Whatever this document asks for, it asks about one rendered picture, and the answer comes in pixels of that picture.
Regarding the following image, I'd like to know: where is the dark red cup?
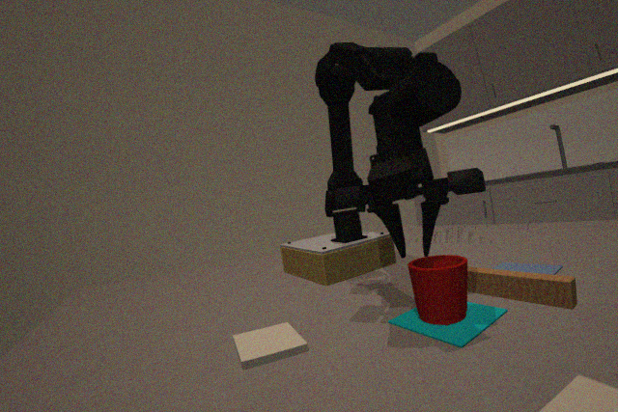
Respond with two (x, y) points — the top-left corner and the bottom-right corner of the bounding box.
(407, 255), (468, 326)

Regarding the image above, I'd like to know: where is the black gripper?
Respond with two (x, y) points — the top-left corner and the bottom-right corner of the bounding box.
(333, 132), (486, 258)

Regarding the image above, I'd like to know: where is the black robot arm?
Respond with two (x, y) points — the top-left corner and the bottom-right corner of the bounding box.
(315, 42), (462, 243)

